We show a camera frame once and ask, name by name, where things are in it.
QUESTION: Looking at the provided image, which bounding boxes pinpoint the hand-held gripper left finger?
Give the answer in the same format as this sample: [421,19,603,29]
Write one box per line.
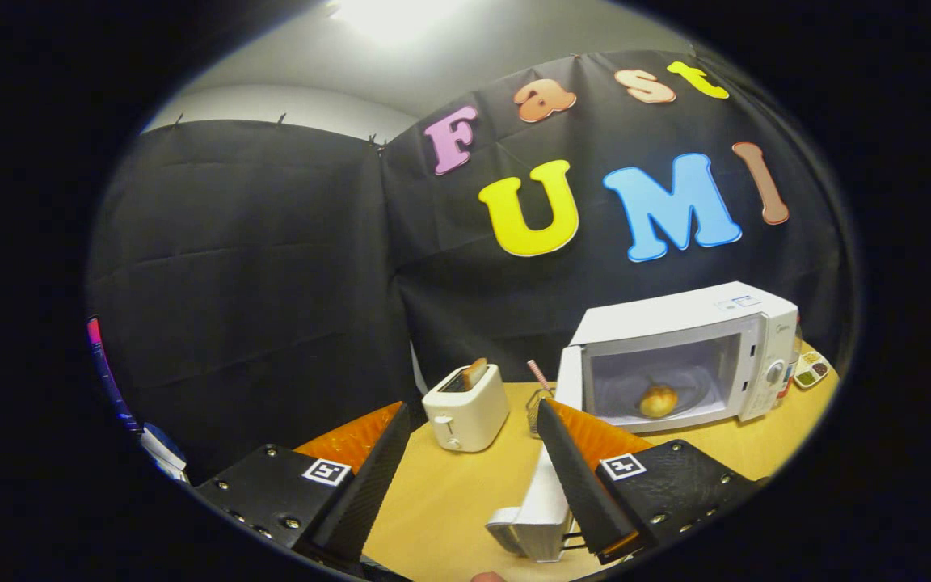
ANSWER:
[195,402,411,567]

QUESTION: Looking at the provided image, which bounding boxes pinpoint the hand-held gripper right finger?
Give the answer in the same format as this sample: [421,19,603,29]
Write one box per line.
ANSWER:
[536,399,761,567]

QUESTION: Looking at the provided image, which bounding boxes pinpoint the white microwave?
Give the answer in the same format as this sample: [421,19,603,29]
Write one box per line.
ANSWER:
[486,280,799,563]

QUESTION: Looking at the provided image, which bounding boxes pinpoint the round bread bun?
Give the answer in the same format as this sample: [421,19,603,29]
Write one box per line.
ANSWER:
[638,385,679,419]

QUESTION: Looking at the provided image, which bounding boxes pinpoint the wire mesh basket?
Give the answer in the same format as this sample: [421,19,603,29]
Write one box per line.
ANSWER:
[526,386,557,439]

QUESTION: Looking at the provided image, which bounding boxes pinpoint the white and blue object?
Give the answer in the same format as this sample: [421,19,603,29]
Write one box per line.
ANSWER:
[140,422,190,483]

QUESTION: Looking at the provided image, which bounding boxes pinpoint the white divided bean dish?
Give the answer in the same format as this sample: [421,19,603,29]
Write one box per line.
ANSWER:
[793,349,830,390]

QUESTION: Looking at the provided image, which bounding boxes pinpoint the white toaster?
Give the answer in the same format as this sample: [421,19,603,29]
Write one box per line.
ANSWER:
[422,364,510,453]

